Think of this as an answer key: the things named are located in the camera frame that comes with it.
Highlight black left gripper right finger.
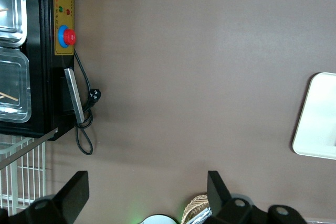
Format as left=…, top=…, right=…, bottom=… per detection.
left=207, top=170, right=266, bottom=224

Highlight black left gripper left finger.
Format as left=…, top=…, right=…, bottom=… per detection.
left=7, top=170, right=90, bottom=224

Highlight black tray sealing machine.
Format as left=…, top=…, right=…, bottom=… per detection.
left=0, top=0, right=77, bottom=142

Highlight steel tray in sealer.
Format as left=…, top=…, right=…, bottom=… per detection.
left=0, top=47, right=33, bottom=124
left=0, top=0, right=28, bottom=48

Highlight cream plastic serving tray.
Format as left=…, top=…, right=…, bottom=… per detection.
left=291, top=72, right=336, bottom=161

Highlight stack of foil containers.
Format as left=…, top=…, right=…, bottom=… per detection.
left=187, top=207, right=213, bottom=224

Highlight wicker basket with foil containers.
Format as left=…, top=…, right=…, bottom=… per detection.
left=181, top=194, right=211, bottom=224

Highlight sealer press lever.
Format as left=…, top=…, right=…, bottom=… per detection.
left=0, top=127, right=59, bottom=170

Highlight silver sealer side bar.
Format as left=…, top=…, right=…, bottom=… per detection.
left=64, top=68, right=85, bottom=125

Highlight red emergency stop button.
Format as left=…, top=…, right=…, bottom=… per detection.
left=57, top=25, right=77, bottom=49

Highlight white wire rack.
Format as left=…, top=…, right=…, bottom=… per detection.
left=0, top=134, right=47, bottom=216

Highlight black power cable with plug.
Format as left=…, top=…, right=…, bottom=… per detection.
left=73, top=49, right=102, bottom=155

